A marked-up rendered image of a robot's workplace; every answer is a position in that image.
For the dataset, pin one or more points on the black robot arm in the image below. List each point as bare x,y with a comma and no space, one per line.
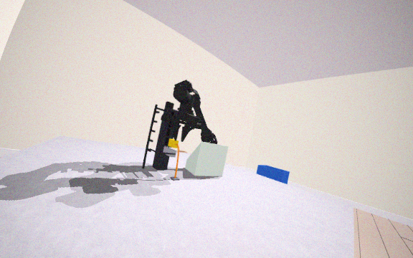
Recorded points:
181,94

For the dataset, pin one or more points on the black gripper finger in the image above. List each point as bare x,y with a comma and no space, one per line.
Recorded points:
184,132
175,129

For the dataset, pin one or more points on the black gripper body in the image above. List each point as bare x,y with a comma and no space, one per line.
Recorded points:
182,109

